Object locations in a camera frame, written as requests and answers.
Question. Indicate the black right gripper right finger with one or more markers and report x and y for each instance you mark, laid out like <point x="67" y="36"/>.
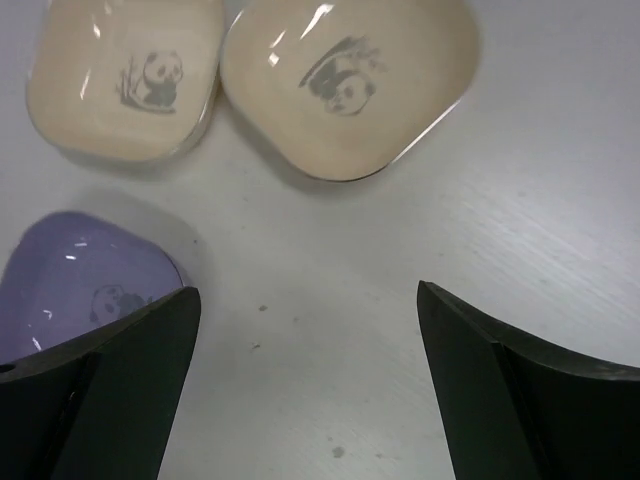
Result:
<point x="515" y="406"/>

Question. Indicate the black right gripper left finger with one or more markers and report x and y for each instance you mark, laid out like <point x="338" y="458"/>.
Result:
<point x="101" y="405"/>

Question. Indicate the purple panda plate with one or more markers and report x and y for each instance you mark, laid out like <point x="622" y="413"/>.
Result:
<point x="72" y="273"/>

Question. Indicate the cream panda plate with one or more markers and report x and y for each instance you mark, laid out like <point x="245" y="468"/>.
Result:
<point x="342" y="89"/>
<point x="128" y="81"/>

